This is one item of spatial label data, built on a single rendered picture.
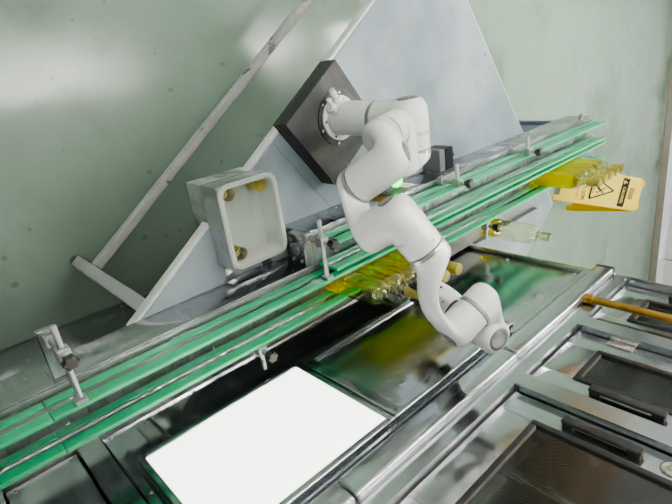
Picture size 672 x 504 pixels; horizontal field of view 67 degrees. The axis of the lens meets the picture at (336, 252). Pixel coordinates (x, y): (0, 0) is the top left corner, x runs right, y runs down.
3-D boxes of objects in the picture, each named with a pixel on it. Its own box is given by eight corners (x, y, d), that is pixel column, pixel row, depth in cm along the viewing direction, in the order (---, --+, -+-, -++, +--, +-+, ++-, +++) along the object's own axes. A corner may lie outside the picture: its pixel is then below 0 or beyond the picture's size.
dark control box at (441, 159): (421, 171, 185) (440, 172, 179) (420, 149, 182) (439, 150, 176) (435, 165, 190) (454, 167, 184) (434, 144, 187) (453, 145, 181)
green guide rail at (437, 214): (318, 265, 141) (337, 271, 136) (318, 262, 141) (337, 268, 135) (589, 138, 245) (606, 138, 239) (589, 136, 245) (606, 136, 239)
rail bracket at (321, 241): (306, 275, 139) (337, 285, 130) (297, 217, 133) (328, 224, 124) (315, 271, 141) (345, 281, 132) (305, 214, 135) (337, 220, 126)
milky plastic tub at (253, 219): (218, 265, 135) (236, 272, 129) (199, 184, 127) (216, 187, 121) (271, 244, 145) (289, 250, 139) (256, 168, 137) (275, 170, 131)
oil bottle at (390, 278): (338, 282, 149) (393, 301, 133) (336, 265, 147) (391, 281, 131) (352, 275, 152) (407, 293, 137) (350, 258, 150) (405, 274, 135)
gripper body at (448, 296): (473, 331, 119) (443, 313, 129) (472, 292, 115) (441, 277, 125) (448, 341, 116) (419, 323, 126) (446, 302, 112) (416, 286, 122)
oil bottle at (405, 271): (352, 275, 152) (407, 292, 137) (350, 258, 150) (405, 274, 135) (365, 269, 156) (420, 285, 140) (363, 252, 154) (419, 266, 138)
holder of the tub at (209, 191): (222, 282, 137) (238, 289, 132) (199, 185, 127) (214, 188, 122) (273, 261, 147) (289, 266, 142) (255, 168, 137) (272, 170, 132)
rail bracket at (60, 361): (45, 375, 108) (77, 420, 92) (17, 306, 102) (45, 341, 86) (69, 364, 111) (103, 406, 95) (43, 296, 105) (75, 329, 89)
